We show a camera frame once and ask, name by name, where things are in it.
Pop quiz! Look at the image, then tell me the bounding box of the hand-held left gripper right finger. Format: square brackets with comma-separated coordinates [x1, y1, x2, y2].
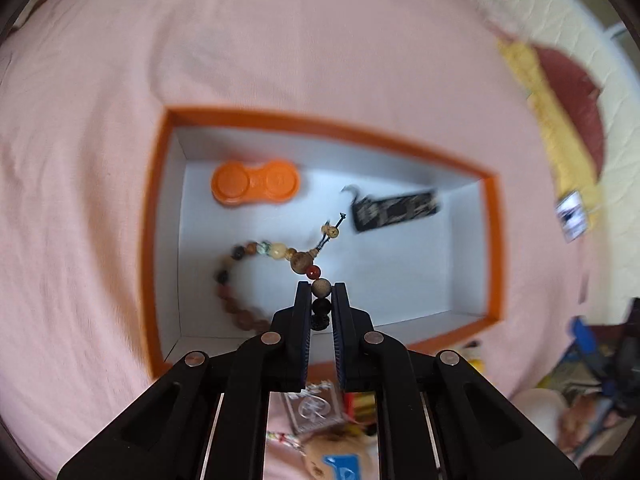
[332, 282, 583, 480]

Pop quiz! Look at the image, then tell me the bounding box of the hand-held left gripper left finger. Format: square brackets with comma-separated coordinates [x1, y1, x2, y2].
[57, 281, 313, 480]

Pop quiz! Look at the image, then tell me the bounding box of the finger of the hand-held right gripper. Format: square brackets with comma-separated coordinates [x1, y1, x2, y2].
[570, 316, 618, 411]

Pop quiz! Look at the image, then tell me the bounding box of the wooden bead bracelet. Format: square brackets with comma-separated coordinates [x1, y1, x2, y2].
[214, 212, 348, 333]

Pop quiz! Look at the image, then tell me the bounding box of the orange cardboard box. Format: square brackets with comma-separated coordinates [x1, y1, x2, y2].
[140, 105, 502, 378]

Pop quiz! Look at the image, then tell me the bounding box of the black patterned long packet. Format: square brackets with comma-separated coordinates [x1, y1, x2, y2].
[341, 185, 442, 235]

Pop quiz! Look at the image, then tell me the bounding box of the beige plush toy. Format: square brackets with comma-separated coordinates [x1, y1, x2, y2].
[267, 422, 381, 480]

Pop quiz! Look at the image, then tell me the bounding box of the phone with lit screen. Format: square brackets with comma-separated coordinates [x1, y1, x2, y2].
[556, 190, 588, 243]

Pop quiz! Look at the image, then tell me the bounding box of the orange contact lens case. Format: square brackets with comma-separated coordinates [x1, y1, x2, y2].
[210, 159, 302, 209]

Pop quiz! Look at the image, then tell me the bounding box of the maroon pillow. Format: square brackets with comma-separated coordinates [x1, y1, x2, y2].
[532, 45, 608, 181]

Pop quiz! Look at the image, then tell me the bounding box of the pink bed sheet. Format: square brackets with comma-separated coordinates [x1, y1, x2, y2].
[0, 0, 601, 480]

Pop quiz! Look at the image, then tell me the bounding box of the cream padded headboard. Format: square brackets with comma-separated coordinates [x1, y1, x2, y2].
[450, 0, 640, 321]

